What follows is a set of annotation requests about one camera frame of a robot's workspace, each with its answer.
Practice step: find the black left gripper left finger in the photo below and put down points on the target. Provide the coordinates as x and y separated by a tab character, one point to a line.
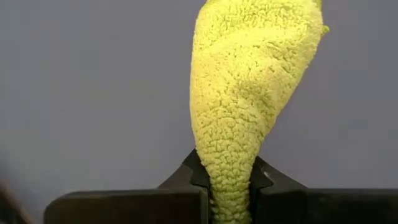
130	208

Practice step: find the blue table mat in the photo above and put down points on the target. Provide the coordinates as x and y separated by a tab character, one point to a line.
93	93

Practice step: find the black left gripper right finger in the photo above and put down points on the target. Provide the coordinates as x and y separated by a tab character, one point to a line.
326	208

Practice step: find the lime green terry towel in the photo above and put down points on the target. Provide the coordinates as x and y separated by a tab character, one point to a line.
248	77

